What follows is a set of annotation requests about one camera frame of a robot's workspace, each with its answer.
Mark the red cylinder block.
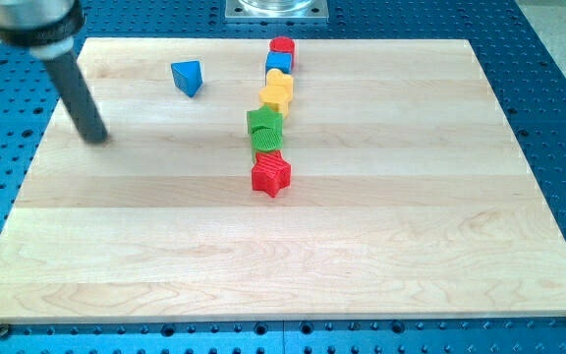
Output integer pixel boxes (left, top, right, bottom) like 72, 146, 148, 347
269, 35, 296, 67

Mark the yellow pentagon block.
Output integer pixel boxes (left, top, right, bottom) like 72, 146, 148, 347
258, 86, 291, 118

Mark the red star block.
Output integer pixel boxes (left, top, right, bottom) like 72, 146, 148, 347
252, 150, 292, 198

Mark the blue triangle block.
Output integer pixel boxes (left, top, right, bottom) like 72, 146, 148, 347
170, 60, 203, 97

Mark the green star block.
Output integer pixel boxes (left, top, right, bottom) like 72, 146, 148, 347
246, 105, 283, 135

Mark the green circle block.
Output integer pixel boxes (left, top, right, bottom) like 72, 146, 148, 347
251, 128, 282, 163

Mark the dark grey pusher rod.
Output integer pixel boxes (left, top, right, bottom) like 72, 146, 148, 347
43, 50, 108, 144

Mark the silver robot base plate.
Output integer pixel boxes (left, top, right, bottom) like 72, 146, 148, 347
224, 0, 329, 24

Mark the blue cube block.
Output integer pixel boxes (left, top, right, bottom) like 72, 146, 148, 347
265, 51, 293, 74

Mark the yellow heart block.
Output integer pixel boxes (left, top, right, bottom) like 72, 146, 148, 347
265, 68, 294, 98

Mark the light wooden board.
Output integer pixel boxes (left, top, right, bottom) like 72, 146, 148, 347
0, 38, 566, 324

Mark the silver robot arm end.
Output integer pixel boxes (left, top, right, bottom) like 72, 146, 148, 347
0, 0, 85, 60

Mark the left board clamp screw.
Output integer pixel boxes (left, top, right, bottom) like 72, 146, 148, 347
0, 324, 11, 338

